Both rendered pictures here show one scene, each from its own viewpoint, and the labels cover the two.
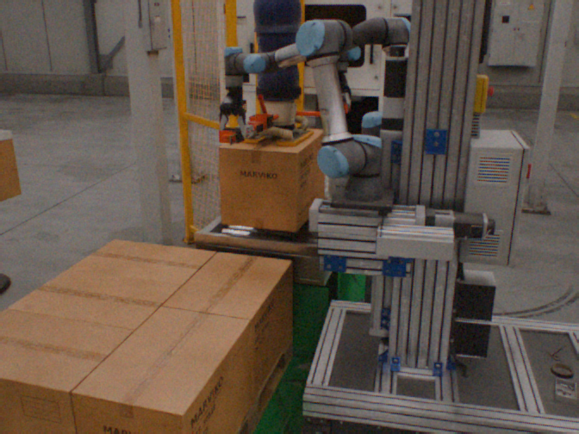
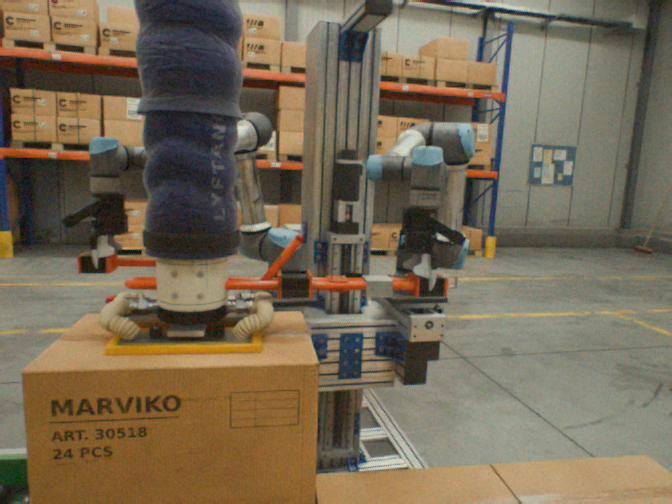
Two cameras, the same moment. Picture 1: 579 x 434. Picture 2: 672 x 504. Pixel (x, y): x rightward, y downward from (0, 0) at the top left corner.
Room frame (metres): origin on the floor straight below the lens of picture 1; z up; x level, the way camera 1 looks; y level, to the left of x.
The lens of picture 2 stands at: (3.18, 1.28, 1.49)
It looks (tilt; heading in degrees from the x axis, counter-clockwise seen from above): 9 degrees down; 244
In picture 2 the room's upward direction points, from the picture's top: 3 degrees clockwise
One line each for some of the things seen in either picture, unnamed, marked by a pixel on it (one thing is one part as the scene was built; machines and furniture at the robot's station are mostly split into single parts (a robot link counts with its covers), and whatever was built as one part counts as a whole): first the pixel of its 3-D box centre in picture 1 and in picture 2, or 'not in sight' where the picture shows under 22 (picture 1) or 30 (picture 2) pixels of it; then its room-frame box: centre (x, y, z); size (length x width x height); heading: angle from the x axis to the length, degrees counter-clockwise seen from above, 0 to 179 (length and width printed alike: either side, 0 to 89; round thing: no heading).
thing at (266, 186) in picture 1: (276, 175); (190, 410); (2.97, 0.07, 0.87); 0.60 x 0.40 x 0.40; 163
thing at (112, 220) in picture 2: (339, 82); (108, 214); (3.13, -0.27, 1.34); 0.09 x 0.08 x 0.12; 162
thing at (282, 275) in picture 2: (261, 121); (294, 283); (2.72, 0.13, 1.20); 0.10 x 0.08 x 0.06; 72
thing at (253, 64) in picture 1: (252, 63); (426, 170); (2.34, 0.14, 1.50); 0.11 x 0.11 x 0.08; 44
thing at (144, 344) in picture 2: (261, 133); (187, 337); (2.99, 0.15, 1.10); 0.34 x 0.10 x 0.05; 162
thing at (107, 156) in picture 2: not in sight; (105, 157); (3.14, -0.27, 1.50); 0.09 x 0.08 x 0.11; 24
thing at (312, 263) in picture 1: (259, 263); not in sight; (2.70, 0.15, 0.48); 0.70 x 0.03 x 0.15; 74
